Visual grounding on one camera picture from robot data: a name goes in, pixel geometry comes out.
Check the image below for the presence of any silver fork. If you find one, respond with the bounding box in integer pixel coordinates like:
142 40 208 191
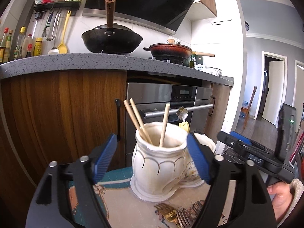
177 200 205 227

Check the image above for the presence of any wooden cabinet door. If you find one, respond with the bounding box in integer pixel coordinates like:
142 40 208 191
205 83 231 143
1 70 127 183

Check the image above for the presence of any gold fork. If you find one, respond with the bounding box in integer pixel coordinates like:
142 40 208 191
154 203 180 227

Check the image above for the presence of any right wooden cabinet door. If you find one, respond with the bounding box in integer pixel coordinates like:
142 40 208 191
205 83 231 143

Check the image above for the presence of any black wall shelf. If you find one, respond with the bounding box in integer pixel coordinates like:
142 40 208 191
33 1 81 17

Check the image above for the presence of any red brown pan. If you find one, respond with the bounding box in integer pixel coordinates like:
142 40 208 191
143 43 215 63

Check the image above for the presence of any black cabinet handle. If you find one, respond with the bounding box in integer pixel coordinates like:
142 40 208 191
114 98 121 142

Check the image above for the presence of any green yellow tulip utensil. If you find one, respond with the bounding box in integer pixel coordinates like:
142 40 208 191
179 121 190 133

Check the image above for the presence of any grey speckled countertop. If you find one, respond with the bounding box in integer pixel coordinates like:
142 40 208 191
1 53 234 87

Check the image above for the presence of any white door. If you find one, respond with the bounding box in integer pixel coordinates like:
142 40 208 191
262 60 284 126

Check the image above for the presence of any white ceramic double utensil holder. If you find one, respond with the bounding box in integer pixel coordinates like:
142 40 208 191
130 122 204 202

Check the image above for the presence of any wooden chopstick lone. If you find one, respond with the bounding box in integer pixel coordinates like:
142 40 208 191
123 99 148 141

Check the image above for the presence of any black wok wooden handle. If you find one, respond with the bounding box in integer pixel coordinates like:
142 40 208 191
81 0 143 55

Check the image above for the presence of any stainless steel oven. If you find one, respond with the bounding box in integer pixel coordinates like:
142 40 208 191
125 82 215 167

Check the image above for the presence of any yellow hanging spoon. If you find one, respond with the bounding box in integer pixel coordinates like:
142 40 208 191
58 10 71 54

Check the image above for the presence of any printed quilted table mat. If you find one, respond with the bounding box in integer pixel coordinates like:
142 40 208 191
67 167 238 228

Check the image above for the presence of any wooden chair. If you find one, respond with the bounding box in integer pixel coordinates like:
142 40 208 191
241 86 257 130

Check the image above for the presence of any oil bottle yellow cap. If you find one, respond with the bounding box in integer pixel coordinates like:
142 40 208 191
13 26 26 60

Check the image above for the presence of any person's right hand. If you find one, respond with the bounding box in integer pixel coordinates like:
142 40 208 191
267 182 293 223

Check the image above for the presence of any black range hood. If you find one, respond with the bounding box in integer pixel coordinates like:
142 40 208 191
83 0 195 35

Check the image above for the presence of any wooden chopstick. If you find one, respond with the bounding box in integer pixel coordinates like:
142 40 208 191
129 98 153 145
159 103 170 147

